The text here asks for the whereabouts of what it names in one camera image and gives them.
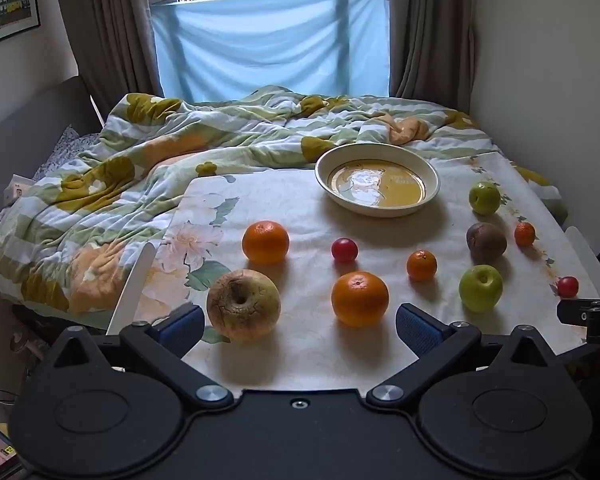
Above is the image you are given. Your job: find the grey-brown curtain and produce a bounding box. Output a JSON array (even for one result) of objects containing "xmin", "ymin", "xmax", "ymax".
[
  {"xmin": 52, "ymin": 0, "xmax": 165, "ymax": 117},
  {"xmin": 386, "ymin": 0, "xmax": 477, "ymax": 112}
]

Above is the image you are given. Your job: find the cream ceramic bowl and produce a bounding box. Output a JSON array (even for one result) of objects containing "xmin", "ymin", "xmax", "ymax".
[{"xmin": 314, "ymin": 142, "xmax": 441, "ymax": 218}]

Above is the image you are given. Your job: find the white wall socket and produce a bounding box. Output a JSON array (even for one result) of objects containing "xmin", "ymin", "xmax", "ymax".
[{"xmin": 4, "ymin": 174, "xmax": 34, "ymax": 206}]

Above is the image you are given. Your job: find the blue patterned bedsheet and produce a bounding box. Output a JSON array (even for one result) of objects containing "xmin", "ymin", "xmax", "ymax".
[{"xmin": 32, "ymin": 125, "xmax": 103, "ymax": 181}]

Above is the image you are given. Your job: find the floral white tablecloth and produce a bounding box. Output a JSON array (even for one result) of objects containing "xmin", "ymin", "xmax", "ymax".
[{"xmin": 150, "ymin": 152, "xmax": 600, "ymax": 392}]

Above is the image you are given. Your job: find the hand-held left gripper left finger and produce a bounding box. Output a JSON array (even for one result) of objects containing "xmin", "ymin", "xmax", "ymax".
[{"xmin": 27, "ymin": 302, "xmax": 236, "ymax": 409}]

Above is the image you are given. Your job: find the grey headboard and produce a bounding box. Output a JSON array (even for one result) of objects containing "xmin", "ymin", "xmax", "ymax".
[{"xmin": 0, "ymin": 75, "xmax": 103, "ymax": 256}]

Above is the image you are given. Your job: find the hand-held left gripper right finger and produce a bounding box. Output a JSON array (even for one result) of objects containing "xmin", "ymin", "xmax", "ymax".
[{"xmin": 366, "ymin": 302, "xmax": 577, "ymax": 409}]

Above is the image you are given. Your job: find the small tangerine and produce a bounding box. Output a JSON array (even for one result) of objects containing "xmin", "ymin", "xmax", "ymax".
[
  {"xmin": 514, "ymin": 221, "xmax": 537, "ymax": 247},
  {"xmin": 406, "ymin": 250, "xmax": 438, "ymax": 282}
]

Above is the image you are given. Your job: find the floral striped blanket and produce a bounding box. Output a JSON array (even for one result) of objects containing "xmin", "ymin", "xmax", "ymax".
[{"xmin": 0, "ymin": 85, "xmax": 568, "ymax": 323}]

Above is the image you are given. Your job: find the wrinkled yellow apple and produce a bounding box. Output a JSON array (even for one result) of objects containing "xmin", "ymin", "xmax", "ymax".
[{"xmin": 205, "ymin": 269, "xmax": 282, "ymax": 343}]

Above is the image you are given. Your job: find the light blue window cloth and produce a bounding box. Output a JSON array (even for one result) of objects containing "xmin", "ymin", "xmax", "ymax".
[{"xmin": 150, "ymin": 0, "xmax": 393, "ymax": 106}]

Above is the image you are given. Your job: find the brown kiwi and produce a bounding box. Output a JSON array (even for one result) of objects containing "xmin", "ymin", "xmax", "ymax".
[{"xmin": 466, "ymin": 222, "xmax": 508, "ymax": 266}]

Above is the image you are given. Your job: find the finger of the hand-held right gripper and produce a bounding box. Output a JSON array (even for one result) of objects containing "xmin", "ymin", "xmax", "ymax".
[{"xmin": 556, "ymin": 298, "xmax": 600, "ymax": 324}]

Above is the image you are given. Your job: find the large orange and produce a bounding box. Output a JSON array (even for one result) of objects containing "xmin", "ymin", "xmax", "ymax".
[
  {"xmin": 331, "ymin": 271, "xmax": 390, "ymax": 328},
  {"xmin": 242, "ymin": 220, "xmax": 290, "ymax": 266}
]

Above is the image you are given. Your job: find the green apple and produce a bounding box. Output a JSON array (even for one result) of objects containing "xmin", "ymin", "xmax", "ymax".
[
  {"xmin": 459, "ymin": 264, "xmax": 504, "ymax": 313},
  {"xmin": 468, "ymin": 181, "xmax": 501, "ymax": 217}
]

